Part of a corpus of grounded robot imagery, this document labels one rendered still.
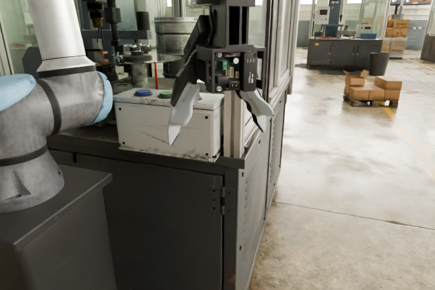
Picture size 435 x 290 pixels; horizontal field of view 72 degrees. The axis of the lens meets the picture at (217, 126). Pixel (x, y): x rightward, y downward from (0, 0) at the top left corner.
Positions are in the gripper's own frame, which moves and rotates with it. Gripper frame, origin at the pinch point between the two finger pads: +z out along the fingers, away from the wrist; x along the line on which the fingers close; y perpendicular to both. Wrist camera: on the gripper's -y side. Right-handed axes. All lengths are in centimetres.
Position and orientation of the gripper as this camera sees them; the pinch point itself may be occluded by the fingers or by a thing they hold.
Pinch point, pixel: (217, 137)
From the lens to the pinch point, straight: 45.9
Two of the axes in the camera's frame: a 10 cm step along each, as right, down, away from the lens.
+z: 0.0, 9.4, 3.3
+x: 9.3, -1.2, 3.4
